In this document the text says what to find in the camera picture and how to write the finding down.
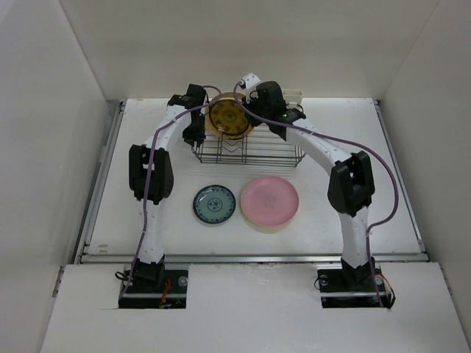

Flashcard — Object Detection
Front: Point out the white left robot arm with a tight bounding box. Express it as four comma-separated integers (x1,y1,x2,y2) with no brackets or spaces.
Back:
127,84,209,292

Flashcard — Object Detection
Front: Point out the brown yellow patterned plate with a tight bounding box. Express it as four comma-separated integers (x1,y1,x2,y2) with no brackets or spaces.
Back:
208,99,251,138

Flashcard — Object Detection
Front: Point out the small teal patterned plate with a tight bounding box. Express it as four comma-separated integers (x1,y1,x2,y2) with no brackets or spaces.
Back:
192,185,236,225

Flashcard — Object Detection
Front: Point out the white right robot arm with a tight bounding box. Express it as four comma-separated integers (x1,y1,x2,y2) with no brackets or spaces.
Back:
241,74,375,292

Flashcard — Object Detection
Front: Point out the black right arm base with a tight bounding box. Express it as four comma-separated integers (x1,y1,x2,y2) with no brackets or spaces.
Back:
314,264,396,310

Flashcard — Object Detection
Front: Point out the black wire dish rack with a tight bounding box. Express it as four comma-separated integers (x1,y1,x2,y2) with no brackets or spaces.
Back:
191,106,308,165

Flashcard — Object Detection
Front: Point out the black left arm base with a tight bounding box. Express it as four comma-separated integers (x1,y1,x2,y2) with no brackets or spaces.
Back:
115,261,188,310

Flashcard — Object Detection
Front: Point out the pink plate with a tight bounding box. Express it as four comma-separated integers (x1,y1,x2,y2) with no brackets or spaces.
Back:
240,176,300,227

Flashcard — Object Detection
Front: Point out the white cutlery holder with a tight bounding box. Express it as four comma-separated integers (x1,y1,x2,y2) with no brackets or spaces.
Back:
282,88,303,106

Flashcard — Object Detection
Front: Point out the cream plate rear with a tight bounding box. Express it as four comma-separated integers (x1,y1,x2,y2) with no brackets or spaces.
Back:
215,92,245,101

